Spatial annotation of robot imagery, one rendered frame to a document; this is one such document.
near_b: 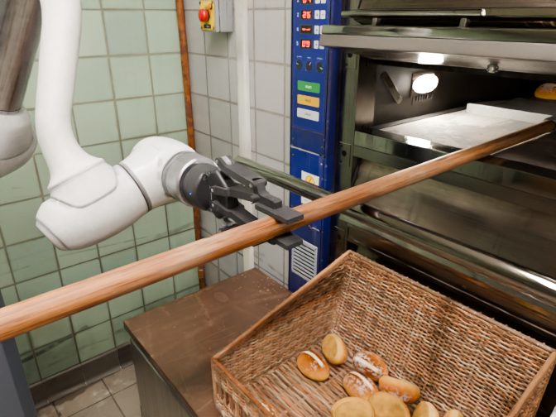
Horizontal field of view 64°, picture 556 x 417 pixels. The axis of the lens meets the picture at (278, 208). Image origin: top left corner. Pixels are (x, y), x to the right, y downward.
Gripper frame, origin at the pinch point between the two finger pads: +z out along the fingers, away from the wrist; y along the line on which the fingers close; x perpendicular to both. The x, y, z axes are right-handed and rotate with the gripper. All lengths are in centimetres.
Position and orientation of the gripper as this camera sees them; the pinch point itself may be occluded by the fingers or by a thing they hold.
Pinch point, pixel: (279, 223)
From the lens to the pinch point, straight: 61.6
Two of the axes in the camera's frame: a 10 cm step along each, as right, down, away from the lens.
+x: -7.6, 2.6, -5.9
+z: 6.5, 3.1, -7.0
